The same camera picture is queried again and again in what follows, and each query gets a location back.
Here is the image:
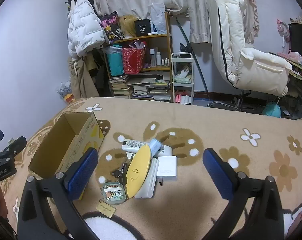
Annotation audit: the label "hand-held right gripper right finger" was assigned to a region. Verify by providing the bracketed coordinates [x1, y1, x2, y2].
[203, 148, 285, 240]

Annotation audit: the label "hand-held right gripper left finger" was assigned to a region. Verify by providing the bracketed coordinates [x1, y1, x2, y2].
[17, 147, 101, 240]

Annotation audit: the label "cartoon earbuds case with tag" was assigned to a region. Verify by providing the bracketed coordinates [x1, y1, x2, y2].
[96, 182, 128, 217]

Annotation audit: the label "bunch of keys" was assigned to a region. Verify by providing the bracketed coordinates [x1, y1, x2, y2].
[112, 159, 134, 184]

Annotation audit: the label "cardboard box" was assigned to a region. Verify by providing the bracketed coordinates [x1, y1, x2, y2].
[28, 112, 105, 200]

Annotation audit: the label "white power adapter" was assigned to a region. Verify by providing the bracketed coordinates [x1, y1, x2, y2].
[157, 155, 178, 186]

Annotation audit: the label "yellow oval compact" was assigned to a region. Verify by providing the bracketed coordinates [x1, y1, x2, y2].
[125, 144, 151, 199]

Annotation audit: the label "white squeeze tube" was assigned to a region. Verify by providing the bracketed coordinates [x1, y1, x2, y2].
[121, 139, 173, 158]

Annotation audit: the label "white rectangular device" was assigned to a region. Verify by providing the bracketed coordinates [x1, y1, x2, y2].
[134, 157, 160, 199]

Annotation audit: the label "light blue tube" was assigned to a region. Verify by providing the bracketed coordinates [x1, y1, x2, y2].
[148, 138, 163, 153]

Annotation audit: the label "flower printed beige blanket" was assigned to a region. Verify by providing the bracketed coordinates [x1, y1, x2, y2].
[0, 96, 302, 240]

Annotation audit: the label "plastic bag of toys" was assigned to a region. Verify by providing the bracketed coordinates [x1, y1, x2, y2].
[57, 81, 75, 104]

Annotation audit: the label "teal round object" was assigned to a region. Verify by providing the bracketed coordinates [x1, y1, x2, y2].
[262, 102, 282, 118]

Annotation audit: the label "beige trousers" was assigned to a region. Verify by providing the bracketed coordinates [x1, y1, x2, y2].
[67, 55, 95, 99]

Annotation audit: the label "stack of books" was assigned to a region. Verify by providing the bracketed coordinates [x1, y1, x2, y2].
[109, 75, 134, 98]

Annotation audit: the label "white trolley cart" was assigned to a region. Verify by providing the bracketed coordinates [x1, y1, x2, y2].
[171, 52, 194, 105]

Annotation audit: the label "dark hanging clothes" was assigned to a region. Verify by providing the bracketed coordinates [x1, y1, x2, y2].
[87, 47, 111, 97]

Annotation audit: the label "pile of papers and booklets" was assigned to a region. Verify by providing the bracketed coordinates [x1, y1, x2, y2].
[127, 74, 172, 102]

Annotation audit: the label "teal storage box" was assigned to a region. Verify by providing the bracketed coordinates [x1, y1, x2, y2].
[103, 45, 124, 77]

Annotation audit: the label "cluttered desk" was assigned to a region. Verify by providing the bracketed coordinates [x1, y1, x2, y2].
[268, 52, 302, 120]

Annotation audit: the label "red gift bag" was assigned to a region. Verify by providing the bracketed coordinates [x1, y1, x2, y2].
[122, 40, 146, 74]

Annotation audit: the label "row of cosmetic bottles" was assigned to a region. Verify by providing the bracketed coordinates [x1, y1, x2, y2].
[150, 49, 171, 68]

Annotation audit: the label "white puffer jacket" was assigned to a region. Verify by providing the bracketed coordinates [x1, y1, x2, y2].
[67, 0, 106, 59]

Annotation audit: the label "cream padded chair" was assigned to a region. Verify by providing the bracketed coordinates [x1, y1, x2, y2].
[207, 0, 292, 112]

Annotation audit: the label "wooden shelf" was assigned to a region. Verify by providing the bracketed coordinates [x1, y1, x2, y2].
[102, 12, 174, 103]

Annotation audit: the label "black printed bag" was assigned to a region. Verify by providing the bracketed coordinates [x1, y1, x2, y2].
[100, 12, 123, 45]

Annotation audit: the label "blond wig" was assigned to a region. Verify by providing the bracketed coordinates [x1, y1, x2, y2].
[117, 15, 138, 39]

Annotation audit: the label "black monitor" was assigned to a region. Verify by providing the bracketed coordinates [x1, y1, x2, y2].
[288, 22, 302, 64]

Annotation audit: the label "black box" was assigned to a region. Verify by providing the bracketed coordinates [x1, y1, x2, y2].
[134, 19, 151, 37]

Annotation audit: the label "pink headphones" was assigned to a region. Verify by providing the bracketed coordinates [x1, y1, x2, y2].
[276, 19, 290, 38]

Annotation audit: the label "white paper bag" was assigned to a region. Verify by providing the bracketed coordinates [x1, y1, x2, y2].
[148, 3, 168, 35]

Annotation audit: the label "green broom handle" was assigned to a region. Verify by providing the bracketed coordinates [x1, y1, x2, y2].
[175, 16, 209, 93]

